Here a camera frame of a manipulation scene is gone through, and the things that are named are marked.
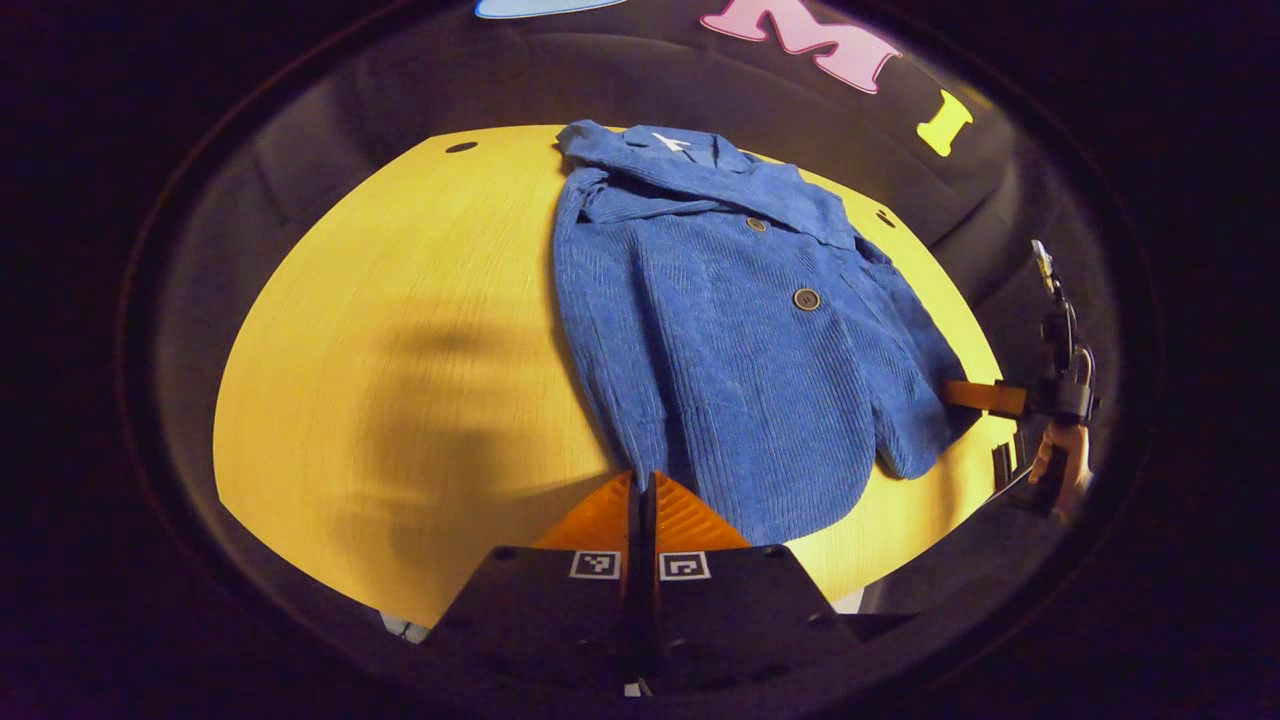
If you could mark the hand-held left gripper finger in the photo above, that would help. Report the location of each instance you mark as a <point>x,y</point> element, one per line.
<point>634,600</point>
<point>649,600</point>

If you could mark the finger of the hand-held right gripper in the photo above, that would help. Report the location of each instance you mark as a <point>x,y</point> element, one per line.
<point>985,397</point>

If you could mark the black backdrop cloth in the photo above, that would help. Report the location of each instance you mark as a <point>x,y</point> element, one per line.
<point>640,65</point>

